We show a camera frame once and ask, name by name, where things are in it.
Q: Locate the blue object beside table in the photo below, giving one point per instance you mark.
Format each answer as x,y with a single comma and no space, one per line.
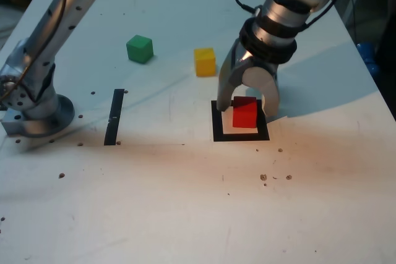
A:
368,53

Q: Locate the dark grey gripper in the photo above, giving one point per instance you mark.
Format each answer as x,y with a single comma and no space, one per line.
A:
263,63

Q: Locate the green cube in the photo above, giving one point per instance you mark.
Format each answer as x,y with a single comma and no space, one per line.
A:
139,49

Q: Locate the black tape strip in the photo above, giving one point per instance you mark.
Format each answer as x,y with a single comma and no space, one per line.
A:
113,121

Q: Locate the black tape square outline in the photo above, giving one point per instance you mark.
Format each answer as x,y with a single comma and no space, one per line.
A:
241,137

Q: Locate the red cube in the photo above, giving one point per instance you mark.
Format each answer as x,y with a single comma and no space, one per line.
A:
245,115

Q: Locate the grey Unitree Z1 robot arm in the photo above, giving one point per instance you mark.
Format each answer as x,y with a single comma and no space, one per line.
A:
62,13

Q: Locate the yellow cube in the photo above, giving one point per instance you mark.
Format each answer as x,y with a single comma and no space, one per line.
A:
204,64

